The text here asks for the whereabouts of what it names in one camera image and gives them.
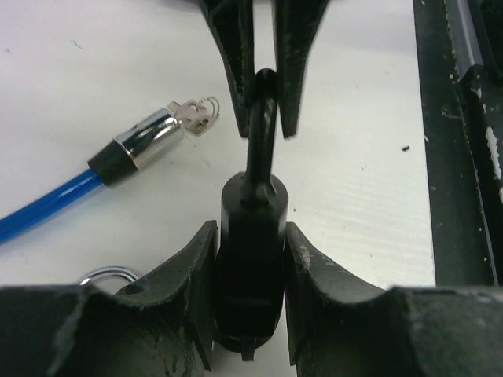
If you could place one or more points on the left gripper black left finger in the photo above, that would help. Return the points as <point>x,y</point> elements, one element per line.
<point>160,325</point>

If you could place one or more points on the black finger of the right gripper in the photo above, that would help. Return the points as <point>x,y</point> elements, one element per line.
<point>296,24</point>
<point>231,25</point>

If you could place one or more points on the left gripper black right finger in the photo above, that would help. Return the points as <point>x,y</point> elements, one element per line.
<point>340,325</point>

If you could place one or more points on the long-shackle brass padlock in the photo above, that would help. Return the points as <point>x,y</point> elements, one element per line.
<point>111,278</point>

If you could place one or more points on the black padlock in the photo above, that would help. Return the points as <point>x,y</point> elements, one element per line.
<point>250,262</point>

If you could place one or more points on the silver cable lock keys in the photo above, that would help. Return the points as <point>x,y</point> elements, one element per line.
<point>197,117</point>

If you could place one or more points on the blue cable lock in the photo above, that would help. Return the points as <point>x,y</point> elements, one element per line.
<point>124,156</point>

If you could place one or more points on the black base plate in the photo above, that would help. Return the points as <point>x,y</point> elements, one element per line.
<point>459,54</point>

